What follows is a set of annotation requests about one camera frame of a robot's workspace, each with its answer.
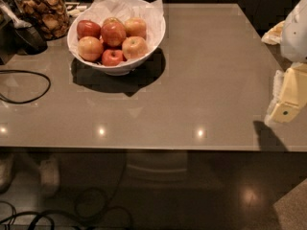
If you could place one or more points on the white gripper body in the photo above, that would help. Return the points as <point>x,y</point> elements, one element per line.
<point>295,35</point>

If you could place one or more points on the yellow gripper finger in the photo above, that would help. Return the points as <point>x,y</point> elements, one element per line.
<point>289,94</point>

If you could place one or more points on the yellow-red apple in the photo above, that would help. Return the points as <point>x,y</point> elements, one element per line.
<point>134,47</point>
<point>136,26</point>

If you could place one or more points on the white ceramic bowl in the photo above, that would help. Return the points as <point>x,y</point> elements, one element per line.
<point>126,68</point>

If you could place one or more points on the red apple centre top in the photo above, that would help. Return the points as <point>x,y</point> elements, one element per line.
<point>113,34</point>

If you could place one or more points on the partly hidden apple at back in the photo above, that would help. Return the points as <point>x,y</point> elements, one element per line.
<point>112,20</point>

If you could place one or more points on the small red apple front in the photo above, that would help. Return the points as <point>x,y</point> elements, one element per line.
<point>112,57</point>

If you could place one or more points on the yellow apple front left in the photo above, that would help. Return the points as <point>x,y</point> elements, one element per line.
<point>90,48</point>

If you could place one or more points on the dark red apple back left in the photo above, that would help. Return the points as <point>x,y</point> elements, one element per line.
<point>88,28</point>

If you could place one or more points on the small items behind bowl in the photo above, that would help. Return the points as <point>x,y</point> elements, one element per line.
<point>75,8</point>

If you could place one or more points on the glass jar of dried chips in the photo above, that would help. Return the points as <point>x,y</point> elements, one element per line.
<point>49,15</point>

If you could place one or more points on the white shoe right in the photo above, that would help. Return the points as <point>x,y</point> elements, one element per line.
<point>49,176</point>

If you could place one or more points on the white shoe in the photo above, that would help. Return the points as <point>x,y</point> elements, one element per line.
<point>6,166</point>
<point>49,176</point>

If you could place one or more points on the white shoe left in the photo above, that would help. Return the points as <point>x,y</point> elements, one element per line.
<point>6,166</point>

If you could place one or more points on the black scoop with metal handle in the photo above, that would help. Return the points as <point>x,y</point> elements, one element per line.
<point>27,37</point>

